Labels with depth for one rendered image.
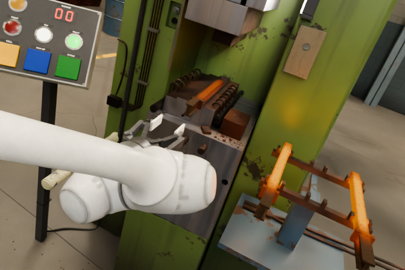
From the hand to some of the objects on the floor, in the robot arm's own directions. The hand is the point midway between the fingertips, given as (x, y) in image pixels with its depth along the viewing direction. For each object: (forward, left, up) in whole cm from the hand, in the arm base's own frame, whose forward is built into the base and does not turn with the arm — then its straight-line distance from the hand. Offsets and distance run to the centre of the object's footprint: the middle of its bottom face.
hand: (168, 126), depth 92 cm
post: (+27, +54, -100) cm, 116 cm away
